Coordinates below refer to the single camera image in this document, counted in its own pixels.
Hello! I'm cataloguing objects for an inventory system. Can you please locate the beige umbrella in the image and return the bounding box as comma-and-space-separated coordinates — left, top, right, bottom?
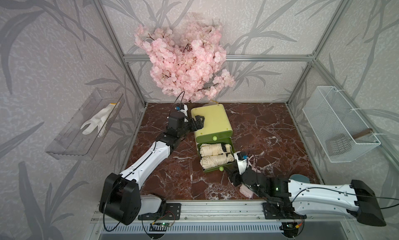
199, 143, 233, 157
200, 154, 235, 169

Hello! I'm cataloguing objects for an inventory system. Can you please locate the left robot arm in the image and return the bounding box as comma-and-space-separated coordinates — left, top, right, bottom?
99, 110, 205, 225

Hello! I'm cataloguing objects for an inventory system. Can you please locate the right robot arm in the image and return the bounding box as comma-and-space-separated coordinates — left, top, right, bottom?
227, 168, 387, 226

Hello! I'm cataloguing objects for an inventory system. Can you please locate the pink folded umbrella right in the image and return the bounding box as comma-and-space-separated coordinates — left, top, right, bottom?
240, 184, 254, 198

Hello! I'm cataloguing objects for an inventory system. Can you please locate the blue paddle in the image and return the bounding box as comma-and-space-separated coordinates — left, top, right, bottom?
290, 174, 311, 183

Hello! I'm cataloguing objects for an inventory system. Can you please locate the pink cherry blossom tree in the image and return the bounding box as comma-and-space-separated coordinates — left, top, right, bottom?
135, 21, 235, 102

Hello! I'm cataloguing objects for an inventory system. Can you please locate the brown brush in basket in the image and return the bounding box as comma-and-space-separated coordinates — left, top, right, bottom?
326, 128, 373, 156

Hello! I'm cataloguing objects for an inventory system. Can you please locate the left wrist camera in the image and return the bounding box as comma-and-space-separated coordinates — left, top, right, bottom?
175, 103, 188, 116

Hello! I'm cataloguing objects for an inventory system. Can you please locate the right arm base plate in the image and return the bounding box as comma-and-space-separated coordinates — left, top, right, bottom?
262, 202, 307, 220

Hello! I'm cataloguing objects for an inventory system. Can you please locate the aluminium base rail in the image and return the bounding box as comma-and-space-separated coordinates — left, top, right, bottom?
90, 200, 353, 223

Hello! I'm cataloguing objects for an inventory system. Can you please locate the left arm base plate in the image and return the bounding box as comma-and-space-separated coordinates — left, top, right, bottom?
138, 203, 181, 221

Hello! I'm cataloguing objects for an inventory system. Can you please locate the clear acrylic wall shelf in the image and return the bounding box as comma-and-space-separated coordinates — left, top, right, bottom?
45, 88, 125, 161

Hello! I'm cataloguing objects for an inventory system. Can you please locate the white wire wall basket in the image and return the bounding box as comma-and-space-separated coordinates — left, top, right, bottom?
302, 86, 381, 163

